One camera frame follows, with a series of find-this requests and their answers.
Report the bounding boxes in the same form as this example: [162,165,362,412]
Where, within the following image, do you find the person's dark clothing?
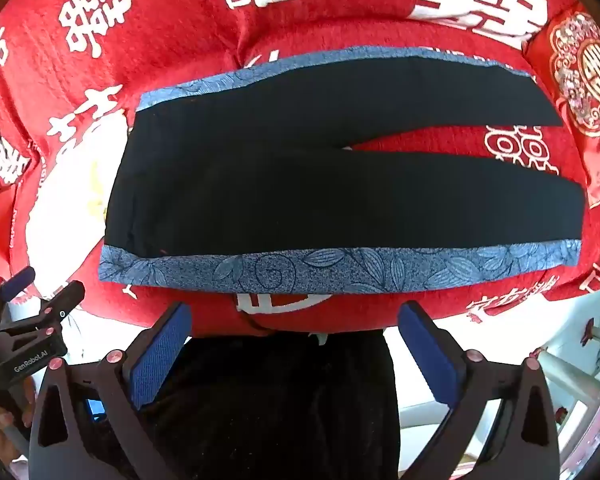
[140,331,401,480]

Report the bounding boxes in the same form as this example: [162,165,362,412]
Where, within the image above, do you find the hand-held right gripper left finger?
[27,301,193,480]

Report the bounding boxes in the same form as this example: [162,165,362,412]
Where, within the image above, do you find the grey metal frame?
[537,327,600,413]

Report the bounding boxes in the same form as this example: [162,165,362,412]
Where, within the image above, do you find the red printed blanket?
[0,0,600,337]

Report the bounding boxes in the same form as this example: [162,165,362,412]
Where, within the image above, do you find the black pants with blue trim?
[98,46,587,295]

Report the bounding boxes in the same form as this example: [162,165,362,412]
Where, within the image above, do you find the person's left hand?
[0,379,37,461]

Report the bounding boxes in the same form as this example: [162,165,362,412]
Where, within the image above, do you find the red embroidered pillow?
[522,2,600,211]

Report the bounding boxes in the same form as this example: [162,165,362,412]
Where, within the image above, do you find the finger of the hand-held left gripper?
[10,280,87,333]
[0,266,37,311]

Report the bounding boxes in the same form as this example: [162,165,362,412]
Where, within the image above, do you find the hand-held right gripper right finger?
[397,300,563,480]

